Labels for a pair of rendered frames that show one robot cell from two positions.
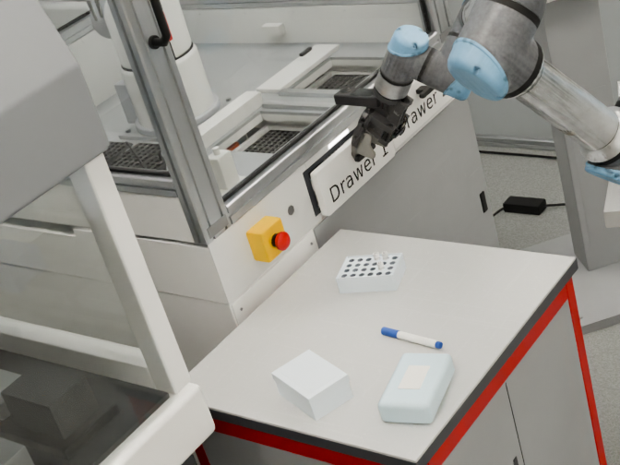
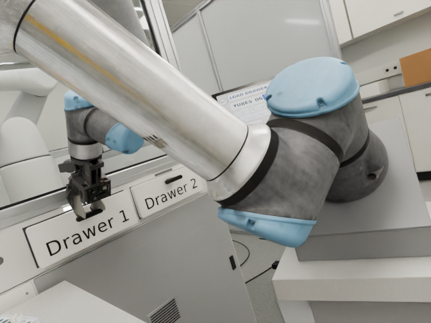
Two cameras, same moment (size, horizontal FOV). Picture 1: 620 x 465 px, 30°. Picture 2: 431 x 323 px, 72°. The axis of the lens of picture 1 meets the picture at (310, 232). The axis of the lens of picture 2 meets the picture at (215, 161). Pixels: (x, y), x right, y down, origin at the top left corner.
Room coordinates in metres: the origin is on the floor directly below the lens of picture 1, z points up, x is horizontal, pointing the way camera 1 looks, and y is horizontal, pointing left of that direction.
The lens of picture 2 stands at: (1.58, -0.58, 1.03)
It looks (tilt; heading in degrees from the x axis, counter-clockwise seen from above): 6 degrees down; 2
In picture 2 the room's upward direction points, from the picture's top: 16 degrees counter-clockwise
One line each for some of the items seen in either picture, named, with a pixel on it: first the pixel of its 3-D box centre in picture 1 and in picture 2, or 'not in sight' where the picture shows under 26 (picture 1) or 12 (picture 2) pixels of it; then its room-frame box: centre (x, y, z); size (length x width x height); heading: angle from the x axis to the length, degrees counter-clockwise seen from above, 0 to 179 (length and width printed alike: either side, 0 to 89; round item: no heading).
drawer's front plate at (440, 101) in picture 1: (418, 101); (170, 188); (2.63, -0.35, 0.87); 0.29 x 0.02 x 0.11; 136
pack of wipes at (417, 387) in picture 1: (416, 387); not in sight; (1.64, -0.10, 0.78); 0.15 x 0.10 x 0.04; 150
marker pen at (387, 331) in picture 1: (411, 338); not in sight; (1.81, -0.12, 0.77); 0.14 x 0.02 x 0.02; 41
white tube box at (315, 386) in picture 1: (312, 384); not in sight; (1.73, 0.08, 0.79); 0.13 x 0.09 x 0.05; 26
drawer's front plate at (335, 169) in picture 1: (354, 163); (88, 225); (2.39, -0.14, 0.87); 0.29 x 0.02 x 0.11; 136
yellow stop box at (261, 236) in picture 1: (268, 239); not in sight; (2.16, 0.09, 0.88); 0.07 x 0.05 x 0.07; 136
